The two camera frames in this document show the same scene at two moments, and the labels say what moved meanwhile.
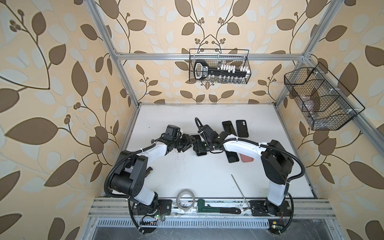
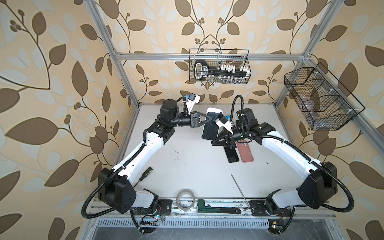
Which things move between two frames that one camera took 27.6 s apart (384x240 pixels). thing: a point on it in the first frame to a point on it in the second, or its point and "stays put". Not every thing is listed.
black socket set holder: x=222 y=73 stays put
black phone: x=197 y=146 to x=211 y=128
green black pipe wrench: x=201 y=207 stays put
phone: x=232 y=156 stays put
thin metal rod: x=248 y=206 stays put
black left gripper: x=186 y=142 to x=193 y=119
